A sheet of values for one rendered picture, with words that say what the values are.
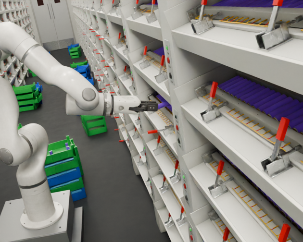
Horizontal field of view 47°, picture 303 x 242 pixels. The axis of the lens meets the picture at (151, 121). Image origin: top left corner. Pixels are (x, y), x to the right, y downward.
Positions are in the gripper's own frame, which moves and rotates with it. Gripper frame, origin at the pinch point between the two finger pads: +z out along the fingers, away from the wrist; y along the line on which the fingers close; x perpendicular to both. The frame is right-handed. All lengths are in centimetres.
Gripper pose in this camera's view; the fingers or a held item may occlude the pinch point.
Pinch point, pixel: (151, 106)
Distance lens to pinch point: 132.5
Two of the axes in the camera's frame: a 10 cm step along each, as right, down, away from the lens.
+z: 9.7, 0.2, 2.6
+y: -2.4, -3.1, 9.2
